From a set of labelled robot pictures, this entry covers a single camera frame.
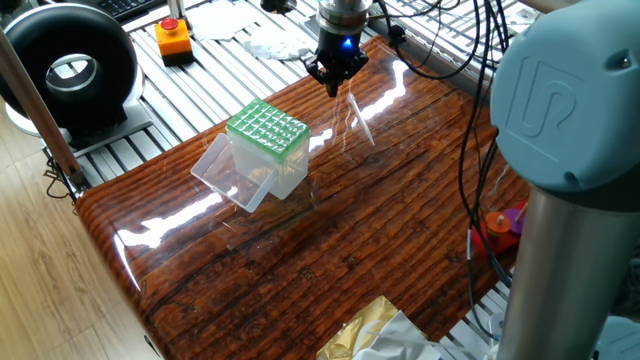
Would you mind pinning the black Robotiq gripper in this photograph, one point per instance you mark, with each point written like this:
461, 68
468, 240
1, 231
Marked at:
340, 55

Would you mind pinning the clear large pipette tip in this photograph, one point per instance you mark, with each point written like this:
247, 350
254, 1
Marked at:
362, 122

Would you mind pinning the clear tip box green rack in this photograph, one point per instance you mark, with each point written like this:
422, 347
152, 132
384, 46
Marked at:
270, 130

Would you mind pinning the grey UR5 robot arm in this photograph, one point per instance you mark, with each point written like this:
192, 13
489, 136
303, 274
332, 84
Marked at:
565, 100

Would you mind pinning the dark grey metal plate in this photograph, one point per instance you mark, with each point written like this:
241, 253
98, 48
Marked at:
311, 25

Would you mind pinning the white crumpled cloth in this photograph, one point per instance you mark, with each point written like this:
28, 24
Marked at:
277, 45

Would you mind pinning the black knob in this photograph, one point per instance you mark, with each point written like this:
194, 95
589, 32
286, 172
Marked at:
277, 5

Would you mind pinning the white paper sheet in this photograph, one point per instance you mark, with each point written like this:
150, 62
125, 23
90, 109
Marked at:
220, 20

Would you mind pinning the orange emergency stop button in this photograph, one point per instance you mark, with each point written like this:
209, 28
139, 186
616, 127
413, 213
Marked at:
172, 42

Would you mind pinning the black keyboard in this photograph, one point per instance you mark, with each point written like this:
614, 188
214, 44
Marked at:
130, 6

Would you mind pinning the orange green stacked rings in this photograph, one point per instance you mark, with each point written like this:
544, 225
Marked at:
497, 225

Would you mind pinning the purple toy disc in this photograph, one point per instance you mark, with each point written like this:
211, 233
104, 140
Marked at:
515, 222

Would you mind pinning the gold foil bag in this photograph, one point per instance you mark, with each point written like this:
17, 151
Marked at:
360, 330

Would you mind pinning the black round blower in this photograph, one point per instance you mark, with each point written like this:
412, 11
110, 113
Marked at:
30, 40

